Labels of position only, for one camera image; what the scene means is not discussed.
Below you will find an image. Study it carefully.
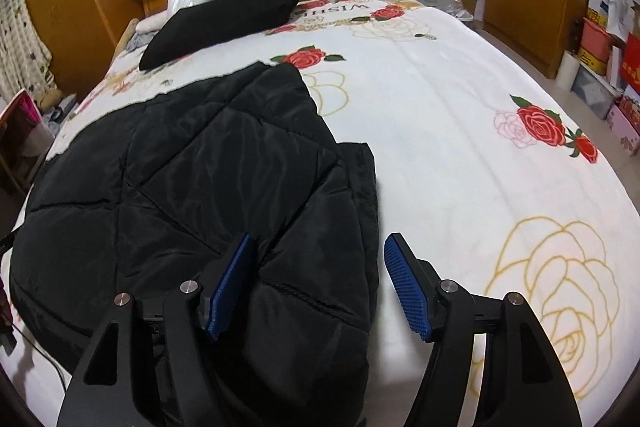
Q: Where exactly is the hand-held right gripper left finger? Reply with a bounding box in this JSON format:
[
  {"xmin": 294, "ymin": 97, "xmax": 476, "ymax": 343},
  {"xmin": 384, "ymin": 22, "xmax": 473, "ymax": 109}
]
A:
[{"xmin": 56, "ymin": 233, "xmax": 261, "ymax": 427}]

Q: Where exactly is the black quilted jacket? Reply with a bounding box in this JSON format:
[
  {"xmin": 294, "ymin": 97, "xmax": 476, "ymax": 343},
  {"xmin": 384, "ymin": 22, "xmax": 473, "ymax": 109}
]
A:
[{"xmin": 9, "ymin": 62, "xmax": 379, "ymax": 427}]

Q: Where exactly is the black cable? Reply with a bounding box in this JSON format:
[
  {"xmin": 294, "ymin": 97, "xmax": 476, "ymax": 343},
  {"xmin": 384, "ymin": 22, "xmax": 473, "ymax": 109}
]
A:
[{"xmin": 0, "ymin": 317, "xmax": 69, "ymax": 395}]

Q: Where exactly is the black pillow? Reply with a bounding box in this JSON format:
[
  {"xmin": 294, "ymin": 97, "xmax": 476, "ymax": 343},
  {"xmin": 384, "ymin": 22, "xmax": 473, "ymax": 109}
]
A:
[{"xmin": 138, "ymin": 0, "xmax": 301, "ymax": 72}]

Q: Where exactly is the bed with floral sheet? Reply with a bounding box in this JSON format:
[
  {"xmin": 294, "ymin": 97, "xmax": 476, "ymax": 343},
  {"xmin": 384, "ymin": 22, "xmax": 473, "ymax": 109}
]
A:
[{"xmin": 0, "ymin": 0, "xmax": 636, "ymax": 427}]

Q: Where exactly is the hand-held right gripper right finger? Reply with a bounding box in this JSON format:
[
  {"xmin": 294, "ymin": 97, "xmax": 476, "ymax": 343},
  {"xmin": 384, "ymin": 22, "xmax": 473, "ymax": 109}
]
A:
[{"xmin": 382, "ymin": 232, "xmax": 584, "ymax": 427}]

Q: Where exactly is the white paper roll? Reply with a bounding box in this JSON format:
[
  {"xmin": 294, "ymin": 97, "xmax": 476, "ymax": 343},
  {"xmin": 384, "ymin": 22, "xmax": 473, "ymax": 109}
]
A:
[{"xmin": 556, "ymin": 50, "xmax": 581, "ymax": 91}]

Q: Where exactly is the patterned curtain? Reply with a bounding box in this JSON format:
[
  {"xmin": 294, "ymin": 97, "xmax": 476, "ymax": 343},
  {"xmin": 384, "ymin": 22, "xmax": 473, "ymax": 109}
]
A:
[{"xmin": 0, "ymin": 0, "xmax": 54, "ymax": 102}]

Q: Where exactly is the pile of boxes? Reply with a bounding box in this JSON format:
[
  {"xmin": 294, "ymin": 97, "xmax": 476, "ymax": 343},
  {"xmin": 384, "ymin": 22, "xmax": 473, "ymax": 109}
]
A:
[{"xmin": 570, "ymin": 0, "xmax": 640, "ymax": 154}]

